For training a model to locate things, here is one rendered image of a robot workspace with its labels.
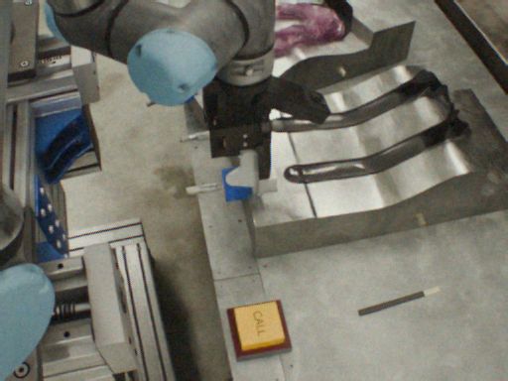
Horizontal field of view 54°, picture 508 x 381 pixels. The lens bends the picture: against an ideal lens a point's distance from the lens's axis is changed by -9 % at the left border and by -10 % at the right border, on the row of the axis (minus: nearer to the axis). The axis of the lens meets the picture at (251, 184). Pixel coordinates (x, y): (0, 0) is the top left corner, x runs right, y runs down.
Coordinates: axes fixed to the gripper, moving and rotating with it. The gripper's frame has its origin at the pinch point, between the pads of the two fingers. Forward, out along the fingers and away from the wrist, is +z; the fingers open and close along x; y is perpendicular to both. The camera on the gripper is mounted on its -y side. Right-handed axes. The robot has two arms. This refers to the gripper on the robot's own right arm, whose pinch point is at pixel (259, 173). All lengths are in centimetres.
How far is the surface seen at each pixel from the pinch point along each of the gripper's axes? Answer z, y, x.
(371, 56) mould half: 6.2, -31.1, -32.1
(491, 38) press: 13, -70, -43
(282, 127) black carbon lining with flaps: 2.2, -6.1, -10.7
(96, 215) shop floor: 91, 45, -67
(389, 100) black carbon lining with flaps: -0.4, -25.5, -11.3
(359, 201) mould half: 2.3, -14.1, 6.6
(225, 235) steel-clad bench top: 10.6, 6.0, 3.0
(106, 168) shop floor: 91, 41, -89
